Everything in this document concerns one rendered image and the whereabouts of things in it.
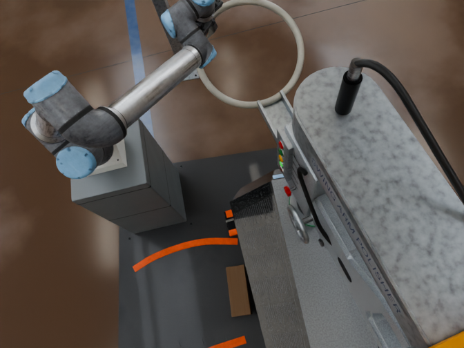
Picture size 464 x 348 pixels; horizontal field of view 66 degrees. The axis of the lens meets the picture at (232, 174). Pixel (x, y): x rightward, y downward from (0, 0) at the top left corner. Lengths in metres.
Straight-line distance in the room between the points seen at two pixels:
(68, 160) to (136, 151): 0.42
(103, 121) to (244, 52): 2.28
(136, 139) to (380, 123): 1.35
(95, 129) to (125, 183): 0.85
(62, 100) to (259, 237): 1.13
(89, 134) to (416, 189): 0.83
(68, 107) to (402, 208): 0.86
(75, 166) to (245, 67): 1.88
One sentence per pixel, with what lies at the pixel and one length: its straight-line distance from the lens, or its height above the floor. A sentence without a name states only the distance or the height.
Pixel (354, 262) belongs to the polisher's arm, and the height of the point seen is 1.40.
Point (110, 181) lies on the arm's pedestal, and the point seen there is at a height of 0.85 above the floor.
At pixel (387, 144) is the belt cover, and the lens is 0.91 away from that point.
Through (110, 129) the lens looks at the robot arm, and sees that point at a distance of 1.09.
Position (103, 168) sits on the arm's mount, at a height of 0.90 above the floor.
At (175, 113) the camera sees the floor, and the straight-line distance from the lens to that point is 3.00.
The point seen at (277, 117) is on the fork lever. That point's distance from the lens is 1.61.
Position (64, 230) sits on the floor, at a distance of 2.99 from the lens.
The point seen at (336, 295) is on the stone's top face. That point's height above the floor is 0.83.
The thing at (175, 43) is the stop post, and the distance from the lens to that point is 2.90.
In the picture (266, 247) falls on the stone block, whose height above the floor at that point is 0.74.
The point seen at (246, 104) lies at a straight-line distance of 1.61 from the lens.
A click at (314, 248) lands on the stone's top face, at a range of 1.69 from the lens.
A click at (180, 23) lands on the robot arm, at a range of 1.42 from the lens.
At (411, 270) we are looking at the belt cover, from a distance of 0.84.
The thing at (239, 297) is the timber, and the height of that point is 0.14.
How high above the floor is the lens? 2.49
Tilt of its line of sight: 68 degrees down
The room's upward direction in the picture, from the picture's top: 19 degrees counter-clockwise
